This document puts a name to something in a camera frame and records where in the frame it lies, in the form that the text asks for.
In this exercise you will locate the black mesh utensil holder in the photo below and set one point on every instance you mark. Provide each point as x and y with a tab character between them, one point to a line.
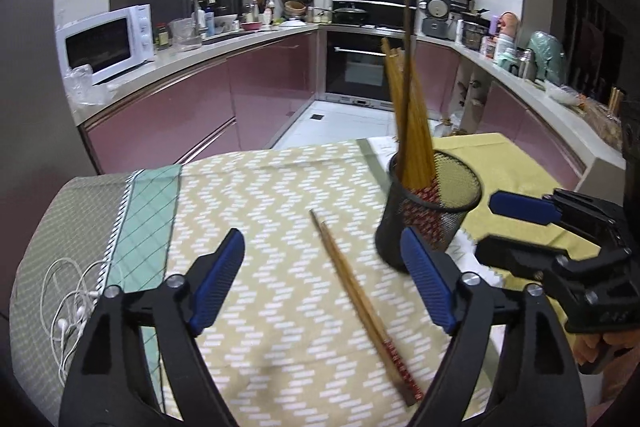
387	232

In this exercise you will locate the clear plastic bag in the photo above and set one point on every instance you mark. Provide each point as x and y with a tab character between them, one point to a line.
87	84

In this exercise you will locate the grey kitchen countertop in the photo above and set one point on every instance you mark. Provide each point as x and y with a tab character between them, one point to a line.
200	52

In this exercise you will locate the patterned beige green tablecloth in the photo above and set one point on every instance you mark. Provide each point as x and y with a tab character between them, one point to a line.
275	207

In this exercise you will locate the purple bottle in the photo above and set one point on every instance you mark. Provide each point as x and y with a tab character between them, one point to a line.
495	27

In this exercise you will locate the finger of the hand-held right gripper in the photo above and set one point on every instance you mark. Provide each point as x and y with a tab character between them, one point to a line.
505	252
520	207

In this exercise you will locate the green plastic bag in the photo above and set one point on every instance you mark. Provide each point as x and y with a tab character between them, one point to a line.
547	57

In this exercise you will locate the black wok with lid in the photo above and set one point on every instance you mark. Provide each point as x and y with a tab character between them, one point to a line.
350	14

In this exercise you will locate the bunch of wooden chopsticks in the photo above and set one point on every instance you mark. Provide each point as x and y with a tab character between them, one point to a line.
415	132

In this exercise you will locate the black steel cooking pot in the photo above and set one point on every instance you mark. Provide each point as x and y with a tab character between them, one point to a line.
472	34

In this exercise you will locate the white microwave oven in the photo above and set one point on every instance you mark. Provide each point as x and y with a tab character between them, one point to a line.
142	32

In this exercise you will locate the steel thermos bottle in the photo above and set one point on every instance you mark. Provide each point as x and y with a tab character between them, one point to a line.
526	64

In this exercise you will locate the grey rice cooker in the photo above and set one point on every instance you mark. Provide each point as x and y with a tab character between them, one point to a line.
436	14

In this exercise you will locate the person's right hand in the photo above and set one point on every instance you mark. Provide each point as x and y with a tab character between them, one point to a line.
620	372

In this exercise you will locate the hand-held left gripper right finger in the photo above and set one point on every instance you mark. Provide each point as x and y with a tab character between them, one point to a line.
427	282

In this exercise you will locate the black built-in oven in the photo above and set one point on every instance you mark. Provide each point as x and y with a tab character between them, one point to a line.
360	67

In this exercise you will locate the clear plastic container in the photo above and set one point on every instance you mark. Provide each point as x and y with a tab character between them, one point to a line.
185	34

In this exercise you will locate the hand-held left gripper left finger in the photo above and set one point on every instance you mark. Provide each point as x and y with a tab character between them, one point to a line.
220	282

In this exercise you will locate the red-patterned wooden chopstick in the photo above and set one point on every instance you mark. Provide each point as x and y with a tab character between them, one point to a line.
360	307
371	307

